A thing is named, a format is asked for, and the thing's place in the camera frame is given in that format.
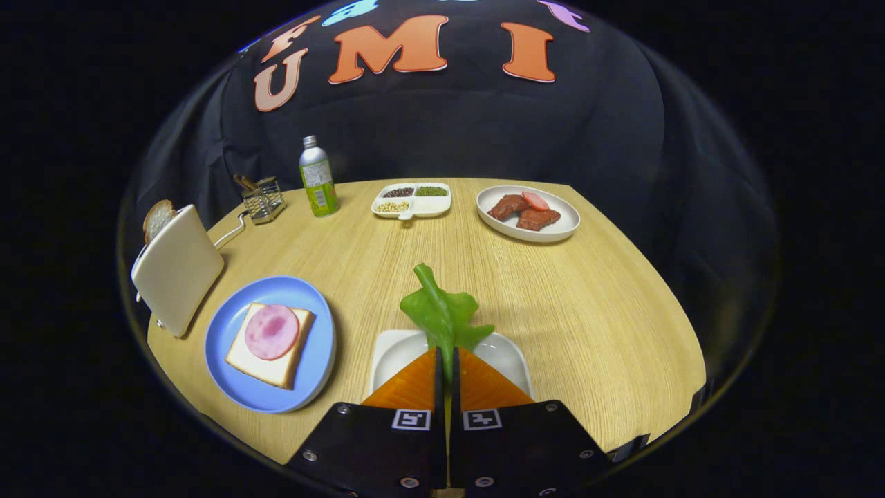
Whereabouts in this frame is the square white bread slice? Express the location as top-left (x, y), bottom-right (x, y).
top-left (225, 302), bottom-right (316, 390)

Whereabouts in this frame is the large round ham slice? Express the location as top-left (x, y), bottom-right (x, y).
top-left (244, 304), bottom-right (300, 361)

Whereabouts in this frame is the green label metal bottle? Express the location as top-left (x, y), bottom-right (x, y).
top-left (299, 135), bottom-right (340, 218)

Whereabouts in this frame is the toasted bread slice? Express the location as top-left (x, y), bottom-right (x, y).
top-left (142, 199), bottom-right (177, 244)

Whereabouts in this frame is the white square plate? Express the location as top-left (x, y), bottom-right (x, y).
top-left (370, 329), bottom-right (533, 402)

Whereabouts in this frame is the green lettuce leaf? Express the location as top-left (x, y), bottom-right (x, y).
top-left (400, 263), bottom-right (496, 385)

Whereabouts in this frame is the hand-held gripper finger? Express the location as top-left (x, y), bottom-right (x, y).
top-left (449, 347), bottom-right (613, 498)
top-left (286, 347), bottom-right (447, 498)

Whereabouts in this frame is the white round plate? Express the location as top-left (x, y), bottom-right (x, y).
top-left (476, 185), bottom-right (581, 243)

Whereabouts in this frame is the white divided dish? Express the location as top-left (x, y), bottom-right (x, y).
top-left (371, 182), bottom-right (452, 221)

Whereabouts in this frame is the blue round plate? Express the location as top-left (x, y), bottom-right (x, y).
top-left (205, 276), bottom-right (337, 414)

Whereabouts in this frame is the white toaster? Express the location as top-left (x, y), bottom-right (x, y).
top-left (131, 204), bottom-right (225, 338)

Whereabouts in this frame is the brown meat slice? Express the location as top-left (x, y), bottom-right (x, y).
top-left (487, 194), bottom-right (530, 221)
top-left (516, 207), bottom-right (561, 232)

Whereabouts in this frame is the white toaster cable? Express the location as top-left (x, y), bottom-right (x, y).
top-left (213, 211), bottom-right (250, 250)

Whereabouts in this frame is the wire mesh utensil holder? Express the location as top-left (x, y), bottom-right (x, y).
top-left (242, 176), bottom-right (286, 225)

